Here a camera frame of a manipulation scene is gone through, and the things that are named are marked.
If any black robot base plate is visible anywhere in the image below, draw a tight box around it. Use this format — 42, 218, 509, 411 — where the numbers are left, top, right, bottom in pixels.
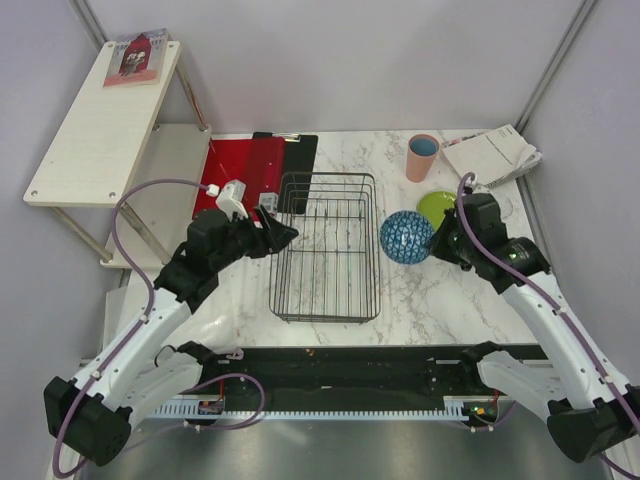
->
178, 342, 494, 409

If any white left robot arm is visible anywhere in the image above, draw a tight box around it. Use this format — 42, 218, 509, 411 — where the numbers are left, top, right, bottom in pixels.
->
44, 206, 299, 466

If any light blue plastic cup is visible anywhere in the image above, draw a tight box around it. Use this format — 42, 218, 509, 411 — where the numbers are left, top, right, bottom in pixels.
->
409, 137, 439, 157

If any light blue cable duct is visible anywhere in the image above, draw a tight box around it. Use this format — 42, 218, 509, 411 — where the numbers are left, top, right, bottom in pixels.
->
148, 395, 469, 422

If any black wire dish rack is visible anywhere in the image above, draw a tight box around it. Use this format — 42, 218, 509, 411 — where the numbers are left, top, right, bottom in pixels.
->
269, 172, 381, 324

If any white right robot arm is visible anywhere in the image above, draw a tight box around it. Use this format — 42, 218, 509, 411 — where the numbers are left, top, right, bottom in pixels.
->
428, 191, 639, 463

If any lime green plastic plate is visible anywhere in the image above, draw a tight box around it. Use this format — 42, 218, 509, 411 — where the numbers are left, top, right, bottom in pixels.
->
416, 190, 456, 230

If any black clipboard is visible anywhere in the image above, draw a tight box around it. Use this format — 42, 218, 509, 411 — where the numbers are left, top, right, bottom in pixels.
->
252, 131, 318, 215

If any red illustrated book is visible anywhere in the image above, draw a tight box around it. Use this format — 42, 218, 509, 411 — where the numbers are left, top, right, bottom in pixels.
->
103, 28, 169, 88

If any red transparent plastic folder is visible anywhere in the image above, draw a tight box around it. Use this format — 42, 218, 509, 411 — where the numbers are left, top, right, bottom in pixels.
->
193, 137, 284, 220

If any blue patterned ceramic bowl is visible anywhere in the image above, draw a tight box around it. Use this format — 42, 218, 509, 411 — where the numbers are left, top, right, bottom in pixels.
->
379, 210, 435, 265

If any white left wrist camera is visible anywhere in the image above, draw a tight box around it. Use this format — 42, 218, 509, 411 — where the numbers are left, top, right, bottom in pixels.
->
206, 180, 249, 221

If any pink plastic cup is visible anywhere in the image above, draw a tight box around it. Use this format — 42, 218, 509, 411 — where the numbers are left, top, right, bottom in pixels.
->
406, 134, 440, 183

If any white two-tier shelf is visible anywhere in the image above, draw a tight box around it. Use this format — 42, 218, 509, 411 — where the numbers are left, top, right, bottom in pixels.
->
23, 41, 211, 269

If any white spiral notebook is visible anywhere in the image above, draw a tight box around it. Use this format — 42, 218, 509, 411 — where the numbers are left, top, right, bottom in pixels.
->
441, 124, 542, 187

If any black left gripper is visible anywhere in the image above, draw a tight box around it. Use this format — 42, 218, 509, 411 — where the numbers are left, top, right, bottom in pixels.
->
211, 204, 298, 272

